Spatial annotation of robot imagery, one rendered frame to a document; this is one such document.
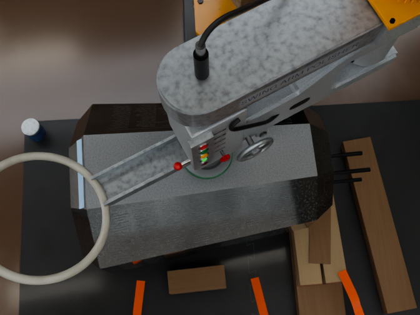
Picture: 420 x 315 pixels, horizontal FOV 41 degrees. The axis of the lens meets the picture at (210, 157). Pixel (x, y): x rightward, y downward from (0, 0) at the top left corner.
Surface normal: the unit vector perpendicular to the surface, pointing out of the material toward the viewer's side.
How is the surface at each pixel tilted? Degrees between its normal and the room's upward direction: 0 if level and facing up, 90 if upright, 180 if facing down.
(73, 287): 0
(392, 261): 0
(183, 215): 45
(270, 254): 0
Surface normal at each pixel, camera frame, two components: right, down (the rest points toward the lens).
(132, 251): 0.10, 0.49
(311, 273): -0.01, -0.25
